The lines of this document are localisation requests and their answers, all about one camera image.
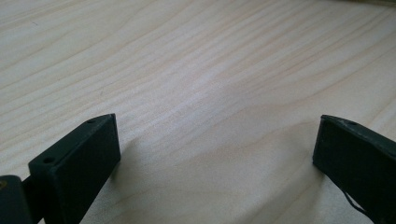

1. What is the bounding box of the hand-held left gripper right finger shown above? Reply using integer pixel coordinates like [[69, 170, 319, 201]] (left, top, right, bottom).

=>
[[312, 114, 396, 224]]

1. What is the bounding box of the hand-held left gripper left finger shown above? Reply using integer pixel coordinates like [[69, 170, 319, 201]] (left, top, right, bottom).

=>
[[27, 113, 121, 224]]

